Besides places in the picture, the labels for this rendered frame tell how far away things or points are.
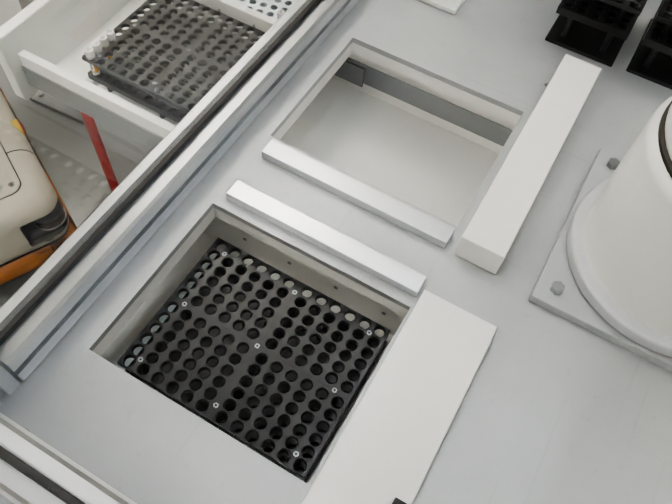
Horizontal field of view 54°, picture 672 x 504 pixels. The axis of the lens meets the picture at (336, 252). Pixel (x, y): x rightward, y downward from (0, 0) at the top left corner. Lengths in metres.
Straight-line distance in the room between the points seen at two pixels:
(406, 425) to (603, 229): 0.27
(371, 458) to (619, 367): 0.26
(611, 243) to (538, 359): 0.13
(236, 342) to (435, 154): 0.41
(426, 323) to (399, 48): 0.40
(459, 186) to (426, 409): 0.39
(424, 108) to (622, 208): 0.40
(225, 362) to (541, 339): 0.32
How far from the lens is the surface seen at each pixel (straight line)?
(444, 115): 0.96
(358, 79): 0.99
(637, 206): 0.63
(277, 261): 0.78
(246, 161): 0.76
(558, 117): 0.82
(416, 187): 0.90
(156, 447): 0.62
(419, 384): 0.63
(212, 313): 0.75
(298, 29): 0.85
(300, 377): 0.68
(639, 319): 0.70
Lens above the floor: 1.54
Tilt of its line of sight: 59 degrees down
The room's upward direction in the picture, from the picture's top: 6 degrees clockwise
